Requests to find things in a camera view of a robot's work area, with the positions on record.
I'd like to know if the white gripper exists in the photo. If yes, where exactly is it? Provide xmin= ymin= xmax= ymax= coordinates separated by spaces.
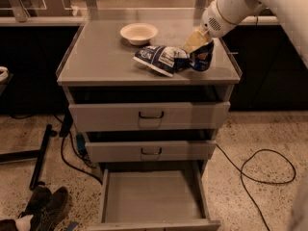
xmin=183 ymin=0 xmax=240 ymax=53

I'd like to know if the blue pepsi can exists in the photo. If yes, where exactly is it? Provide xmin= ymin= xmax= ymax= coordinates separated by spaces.
xmin=190 ymin=41 xmax=214 ymax=72

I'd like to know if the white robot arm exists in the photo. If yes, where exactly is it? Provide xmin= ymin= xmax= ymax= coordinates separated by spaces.
xmin=184 ymin=0 xmax=308 ymax=66

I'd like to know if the grey top drawer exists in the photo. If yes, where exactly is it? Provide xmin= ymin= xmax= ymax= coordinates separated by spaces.
xmin=69 ymin=86 xmax=230 ymax=132

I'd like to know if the grey drawer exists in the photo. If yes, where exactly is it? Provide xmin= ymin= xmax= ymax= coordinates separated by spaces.
xmin=88 ymin=161 xmax=220 ymax=231
xmin=69 ymin=86 xmax=230 ymax=132
xmin=86 ymin=129 xmax=216 ymax=163

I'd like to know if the grey drawer cabinet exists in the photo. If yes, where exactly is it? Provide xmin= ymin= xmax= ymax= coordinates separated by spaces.
xmin=58 ymin=9 xmax=241 ymax=167

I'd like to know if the grey middle drawer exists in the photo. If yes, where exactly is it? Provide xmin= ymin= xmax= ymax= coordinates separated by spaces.
xmin=86 ymin=129 xmax=216 ymax=163

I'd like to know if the grey bottom drawer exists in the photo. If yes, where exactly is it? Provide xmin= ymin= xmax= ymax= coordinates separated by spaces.
xmin=88 ymin=161 xmax=220 ymax=231

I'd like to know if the blue white chip bag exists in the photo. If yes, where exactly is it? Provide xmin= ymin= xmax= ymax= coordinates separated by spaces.
xmin=133 ymin=45 xmax=190 ymax=77

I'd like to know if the white paper bowl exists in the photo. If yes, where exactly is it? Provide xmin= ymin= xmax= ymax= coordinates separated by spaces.
xmin=120 ymin=23 xmax=158 ymax=46

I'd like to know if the white object at left edge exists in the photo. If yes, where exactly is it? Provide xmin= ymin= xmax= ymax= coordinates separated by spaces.
xmin=0 ymin=66 xmax=10 ymax=83

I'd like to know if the black metal stand base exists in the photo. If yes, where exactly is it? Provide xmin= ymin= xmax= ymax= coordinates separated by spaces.
xmin=0 ymin=124 xmax=57 ymax=191

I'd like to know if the dark right shoe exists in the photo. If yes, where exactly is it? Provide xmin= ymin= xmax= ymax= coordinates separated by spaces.
xmin=30 ymin=187 xmax=70 ymax=231

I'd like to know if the dark shoe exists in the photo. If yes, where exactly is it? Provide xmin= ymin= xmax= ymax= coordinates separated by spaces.
xmin=30 ymin=187 xmax=70 ymax=231
xmin=19 ymin=186 xmax=51 ymax=223

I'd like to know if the blue tape on floor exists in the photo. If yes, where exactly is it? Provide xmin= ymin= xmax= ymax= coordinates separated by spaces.
xmin=64 ymin=221 xmax=78 ymax=231

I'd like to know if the dark left shoe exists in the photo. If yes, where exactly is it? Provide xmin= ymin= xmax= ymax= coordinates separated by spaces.
xmin=19 ymin=186 xmax=51 ymax=223

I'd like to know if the black top drawer handle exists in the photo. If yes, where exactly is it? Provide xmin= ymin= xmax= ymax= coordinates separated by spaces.
xmin=139 ymin=111 xmax=165 ymax=119

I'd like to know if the black drawer handle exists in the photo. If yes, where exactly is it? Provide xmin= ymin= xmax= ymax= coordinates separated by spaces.
xmin=141 ymin=147 xmax=163 ymax=156
xmin=139 ymin=111 xmax=165 ymax=119

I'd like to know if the black middle drawer handle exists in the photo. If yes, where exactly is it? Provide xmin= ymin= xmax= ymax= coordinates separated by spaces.
xmin=141 ymin=147 xmax=163 ymax=156

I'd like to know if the black floor cable right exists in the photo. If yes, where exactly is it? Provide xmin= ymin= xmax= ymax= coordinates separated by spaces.
xmin=217 ymin=143 xmax=297 ymax=231

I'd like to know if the black floor cable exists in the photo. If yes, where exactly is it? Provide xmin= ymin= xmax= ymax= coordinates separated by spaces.
xmin=217 ymin=143 xmax=297 ymax=231
xmin=9 ymin=113 xmax=104 ymax=185

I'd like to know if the black floor cable left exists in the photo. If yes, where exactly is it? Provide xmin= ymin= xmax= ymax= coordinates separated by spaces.
xmin=9 ymin=113 xmax=104 ymax=185

